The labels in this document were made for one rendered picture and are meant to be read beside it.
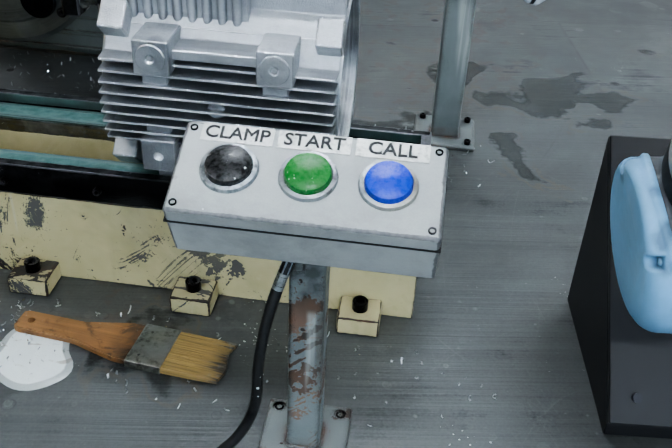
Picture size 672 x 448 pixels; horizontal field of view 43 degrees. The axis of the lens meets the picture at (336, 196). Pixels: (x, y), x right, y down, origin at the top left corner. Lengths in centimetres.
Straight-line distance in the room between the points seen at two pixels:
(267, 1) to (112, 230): 27
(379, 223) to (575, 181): 59
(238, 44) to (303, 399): 29
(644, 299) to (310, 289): 22
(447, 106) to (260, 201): 60
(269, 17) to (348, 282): 26
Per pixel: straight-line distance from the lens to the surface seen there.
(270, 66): 66
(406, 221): 50
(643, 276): 55
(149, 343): 79
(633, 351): 75
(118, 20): 71
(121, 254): 84
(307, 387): 65
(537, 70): 135
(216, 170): 52
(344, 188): 52
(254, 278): 82
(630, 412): 75
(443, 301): 85
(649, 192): 54
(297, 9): 71
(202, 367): 76
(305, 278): 58
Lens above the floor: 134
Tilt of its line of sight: 34 degrees down
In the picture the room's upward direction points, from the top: 3 degrees clockwise
